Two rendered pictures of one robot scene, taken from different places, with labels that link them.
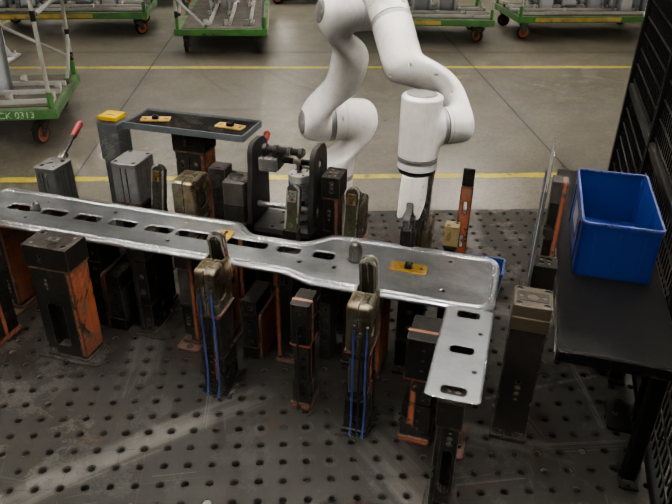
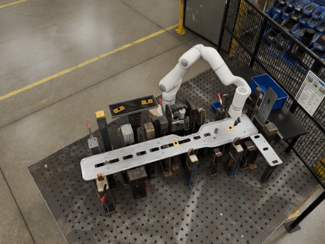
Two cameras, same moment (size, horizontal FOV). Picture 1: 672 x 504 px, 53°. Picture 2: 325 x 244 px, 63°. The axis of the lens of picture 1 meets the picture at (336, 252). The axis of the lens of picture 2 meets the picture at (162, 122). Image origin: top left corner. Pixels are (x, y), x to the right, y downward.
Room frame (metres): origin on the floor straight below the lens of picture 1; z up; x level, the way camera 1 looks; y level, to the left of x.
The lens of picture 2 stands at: (0.51, 1.07, 2.64)
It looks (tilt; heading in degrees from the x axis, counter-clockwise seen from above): 49 degrees down; 325
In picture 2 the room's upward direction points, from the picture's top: 1 degrees clockwise
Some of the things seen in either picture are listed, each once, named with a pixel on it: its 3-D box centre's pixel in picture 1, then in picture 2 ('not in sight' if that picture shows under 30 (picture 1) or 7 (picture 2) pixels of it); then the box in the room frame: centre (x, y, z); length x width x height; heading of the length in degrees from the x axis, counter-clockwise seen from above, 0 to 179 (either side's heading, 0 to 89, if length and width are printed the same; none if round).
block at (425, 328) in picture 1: (420, 380); (245, 155); (1.11, -0.19, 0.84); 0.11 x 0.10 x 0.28; 164
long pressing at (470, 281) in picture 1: (212, 240); (173, 145); (1.44, 0.30, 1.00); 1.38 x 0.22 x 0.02; 74
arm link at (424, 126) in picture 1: (422, 124); (240, 96); (1.31, -0.17, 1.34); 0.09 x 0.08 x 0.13; 105
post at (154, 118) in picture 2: (225, 229); (155, 133); (1.67, 0.32, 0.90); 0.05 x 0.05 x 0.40; 74
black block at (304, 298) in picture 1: (305, 351); (214, 162); (1.20, 0.07, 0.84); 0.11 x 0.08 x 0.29; 164
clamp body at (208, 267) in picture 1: (217, 325); (190, 169); (1.25, 0.27, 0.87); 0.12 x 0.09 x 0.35; 164
